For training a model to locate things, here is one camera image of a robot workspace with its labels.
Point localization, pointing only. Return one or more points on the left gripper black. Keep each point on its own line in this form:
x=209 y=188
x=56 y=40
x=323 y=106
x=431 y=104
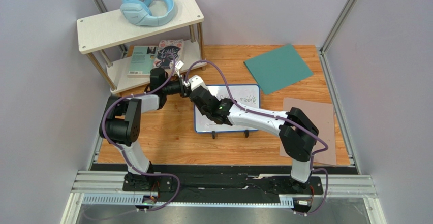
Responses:
x=185 y=91

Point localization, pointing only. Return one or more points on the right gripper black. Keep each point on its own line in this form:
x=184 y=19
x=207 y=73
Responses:
x=196 y=95

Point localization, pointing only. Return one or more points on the blue framed whiteboard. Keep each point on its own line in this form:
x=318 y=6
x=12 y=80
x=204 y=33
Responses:
x=246 y=94

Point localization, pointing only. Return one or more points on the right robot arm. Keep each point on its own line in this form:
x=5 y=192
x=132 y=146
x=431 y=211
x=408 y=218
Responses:
x=297 y=133

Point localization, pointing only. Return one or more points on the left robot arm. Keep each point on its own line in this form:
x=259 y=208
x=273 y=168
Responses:
x=122 y=118

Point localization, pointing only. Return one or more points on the Little Women book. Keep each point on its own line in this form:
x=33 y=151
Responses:
x=167 y=52

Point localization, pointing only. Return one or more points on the teal paperback book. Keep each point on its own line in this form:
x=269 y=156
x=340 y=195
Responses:
x=142 y=60

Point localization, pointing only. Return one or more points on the teal green mat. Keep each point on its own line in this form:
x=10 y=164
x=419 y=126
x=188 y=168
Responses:
x=278 y=68

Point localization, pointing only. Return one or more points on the white two-tier shelf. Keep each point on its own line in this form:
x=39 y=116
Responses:
x=99 y=32

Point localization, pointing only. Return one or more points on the light blue headphones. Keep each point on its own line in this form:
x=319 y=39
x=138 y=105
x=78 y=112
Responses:
x=138 y=12

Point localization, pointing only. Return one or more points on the pinkish beige mat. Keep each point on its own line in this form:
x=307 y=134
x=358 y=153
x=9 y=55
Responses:
x=322 y=116

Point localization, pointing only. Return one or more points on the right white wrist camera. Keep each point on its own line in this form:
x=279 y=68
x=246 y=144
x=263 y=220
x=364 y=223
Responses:
x=194 y=83

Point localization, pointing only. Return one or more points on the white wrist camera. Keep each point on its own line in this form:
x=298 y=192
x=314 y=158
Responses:
x=194 y=83
x=179 y=65

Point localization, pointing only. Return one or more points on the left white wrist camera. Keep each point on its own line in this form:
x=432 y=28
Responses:
x=179 y=65

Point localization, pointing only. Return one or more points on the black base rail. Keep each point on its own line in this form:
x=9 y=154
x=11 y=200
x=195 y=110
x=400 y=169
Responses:
x=223 y=184

